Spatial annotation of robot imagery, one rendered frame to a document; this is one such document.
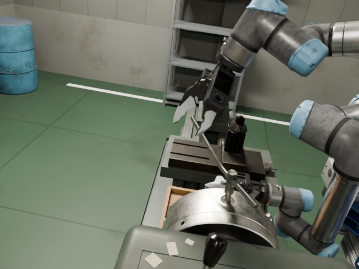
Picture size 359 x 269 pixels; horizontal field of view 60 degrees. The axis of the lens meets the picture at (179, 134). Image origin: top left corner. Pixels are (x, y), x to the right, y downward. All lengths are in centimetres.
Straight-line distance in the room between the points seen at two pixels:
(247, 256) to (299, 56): 41
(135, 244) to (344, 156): 57
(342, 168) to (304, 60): 37
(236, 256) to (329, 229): 48
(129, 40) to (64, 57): 105
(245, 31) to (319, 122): 36
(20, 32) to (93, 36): 100
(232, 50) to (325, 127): 35
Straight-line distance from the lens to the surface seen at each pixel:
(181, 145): 147
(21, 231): 245
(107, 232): 235
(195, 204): 79
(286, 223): 117
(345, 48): 79
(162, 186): 189
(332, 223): 106
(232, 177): 73
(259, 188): 112
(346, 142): 90
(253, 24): 70
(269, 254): 68
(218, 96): 67
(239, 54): 71
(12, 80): 435
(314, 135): 92
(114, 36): 459
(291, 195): 111
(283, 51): 68
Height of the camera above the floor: 174
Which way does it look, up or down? 30 degrees down
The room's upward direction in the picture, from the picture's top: 8 degrees clockwise
